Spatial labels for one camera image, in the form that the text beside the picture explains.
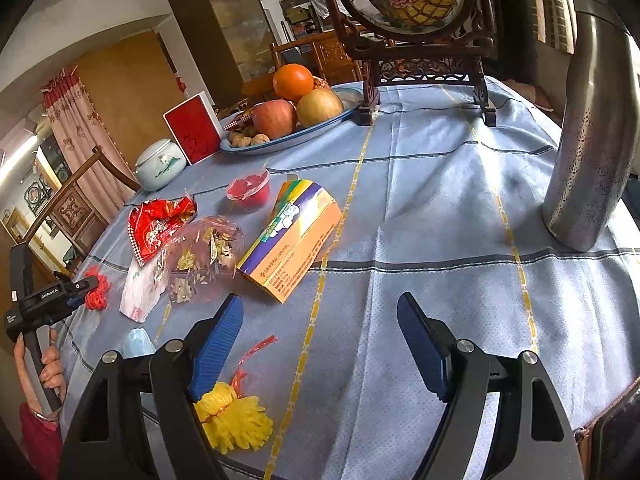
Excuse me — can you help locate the red mesh net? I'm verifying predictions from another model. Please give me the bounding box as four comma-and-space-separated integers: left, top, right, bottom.
85, 266, 111, 311

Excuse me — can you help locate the red snack wrapper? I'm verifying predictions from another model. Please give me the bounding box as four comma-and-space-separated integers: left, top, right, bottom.
127, 195, 198, 266

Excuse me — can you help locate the pink gold-patterned plastic bag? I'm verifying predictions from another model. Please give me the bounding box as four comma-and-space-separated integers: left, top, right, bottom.
163, 216, 244, 306

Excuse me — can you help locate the orange purple paper box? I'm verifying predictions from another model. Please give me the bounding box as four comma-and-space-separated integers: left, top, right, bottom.
236, 179, 342, 304

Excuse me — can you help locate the red sleeve forearm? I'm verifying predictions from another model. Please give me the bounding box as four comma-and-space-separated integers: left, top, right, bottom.
20, 403, 63, 480

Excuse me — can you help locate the person's left hand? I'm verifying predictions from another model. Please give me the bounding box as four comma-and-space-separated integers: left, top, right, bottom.
13, 328, 66, 425

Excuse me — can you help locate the white red plastic bag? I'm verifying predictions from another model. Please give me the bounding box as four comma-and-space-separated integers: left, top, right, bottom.
119, 254, 168, 323

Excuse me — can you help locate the wooden armchair left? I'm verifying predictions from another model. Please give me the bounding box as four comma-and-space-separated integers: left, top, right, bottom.
21, 146, 141, 270

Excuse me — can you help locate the yellow foam fruit net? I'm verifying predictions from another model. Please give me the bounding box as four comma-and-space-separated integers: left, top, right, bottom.
194, 382, 273, 455

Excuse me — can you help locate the red plastic strip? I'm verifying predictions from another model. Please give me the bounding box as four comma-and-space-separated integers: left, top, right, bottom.
229, 334, 280, 396

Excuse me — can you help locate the white ceramic lidded jar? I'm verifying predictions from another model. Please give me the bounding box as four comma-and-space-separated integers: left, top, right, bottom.
134, 139, 186, 192

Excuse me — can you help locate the pink floral curtain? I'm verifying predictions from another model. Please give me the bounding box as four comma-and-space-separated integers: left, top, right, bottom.
41, 68, 134, 222

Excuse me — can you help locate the red jelly cup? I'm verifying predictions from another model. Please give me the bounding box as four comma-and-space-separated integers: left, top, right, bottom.
226, 169, 270, 211

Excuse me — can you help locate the red card box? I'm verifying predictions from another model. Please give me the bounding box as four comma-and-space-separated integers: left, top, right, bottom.
163, 92, 224, 165

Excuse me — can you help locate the walnuts pile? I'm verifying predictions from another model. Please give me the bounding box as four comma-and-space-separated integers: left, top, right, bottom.
228, 127, 271, 148

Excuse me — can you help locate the snack packet on plate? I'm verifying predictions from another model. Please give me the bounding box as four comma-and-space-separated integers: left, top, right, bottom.
224, 108, 253, 131

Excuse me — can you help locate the blue checked tablecloth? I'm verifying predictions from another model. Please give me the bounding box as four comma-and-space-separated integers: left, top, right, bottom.
52, 77, 640, 480

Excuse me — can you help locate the red apple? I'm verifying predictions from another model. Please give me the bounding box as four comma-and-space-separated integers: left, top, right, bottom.
252, 99, 297, 140

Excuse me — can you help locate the steel thermos bottle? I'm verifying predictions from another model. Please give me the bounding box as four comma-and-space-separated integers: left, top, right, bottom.
542, 0, 639, 252

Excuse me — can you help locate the orange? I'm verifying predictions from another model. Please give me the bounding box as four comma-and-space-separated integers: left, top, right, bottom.
272, 64, 314, 102

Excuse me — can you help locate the dark wooden glass cabinet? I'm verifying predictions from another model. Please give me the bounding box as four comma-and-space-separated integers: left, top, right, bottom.
168, 0, 274, 110

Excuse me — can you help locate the yellow pear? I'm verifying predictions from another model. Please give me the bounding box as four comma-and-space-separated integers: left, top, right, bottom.
296, 88, 344, 128

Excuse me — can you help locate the blue fruit plate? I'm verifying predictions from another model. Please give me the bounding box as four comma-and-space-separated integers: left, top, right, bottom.
220, 84, 363, 156

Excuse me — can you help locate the wooden chair behind table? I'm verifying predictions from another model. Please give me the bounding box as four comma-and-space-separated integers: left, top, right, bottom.
218, 30, 362, 118

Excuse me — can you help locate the embroidered round table screen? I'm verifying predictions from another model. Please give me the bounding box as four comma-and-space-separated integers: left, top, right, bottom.
326, 0, 497, 127

